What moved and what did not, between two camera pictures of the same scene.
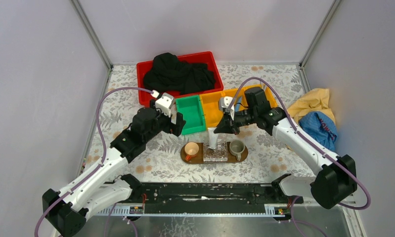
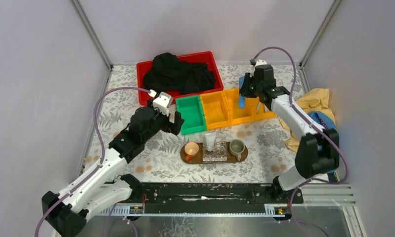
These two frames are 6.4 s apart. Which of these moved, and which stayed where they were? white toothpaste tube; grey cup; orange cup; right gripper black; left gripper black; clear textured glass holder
Moved: right gripper black; white toothpaste tube
Stayed: grey cup; clear textured glass holder; orange cup; left gripper black
